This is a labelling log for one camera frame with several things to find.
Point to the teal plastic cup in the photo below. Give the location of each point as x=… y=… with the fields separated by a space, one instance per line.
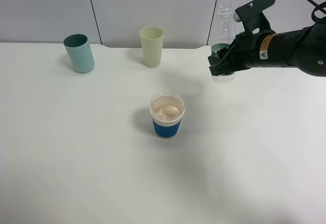
x=80 y=53

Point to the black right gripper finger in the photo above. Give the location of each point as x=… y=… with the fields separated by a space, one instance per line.
x=221 y=65
x=221 y=55

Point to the blue sleeved paper cup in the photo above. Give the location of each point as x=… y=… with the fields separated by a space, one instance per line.
x=167 y=110

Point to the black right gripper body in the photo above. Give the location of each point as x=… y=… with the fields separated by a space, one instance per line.
x=243 y=51

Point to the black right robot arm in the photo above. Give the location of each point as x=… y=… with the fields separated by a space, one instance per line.
x=259 y=46

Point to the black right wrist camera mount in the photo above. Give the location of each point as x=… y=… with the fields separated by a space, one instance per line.
x=250 y=14

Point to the light green plastic cup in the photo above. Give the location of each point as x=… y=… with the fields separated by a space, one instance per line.
x=152 y=41

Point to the clear green-label water bottle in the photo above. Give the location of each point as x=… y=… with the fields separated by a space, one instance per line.
x=223 y=29

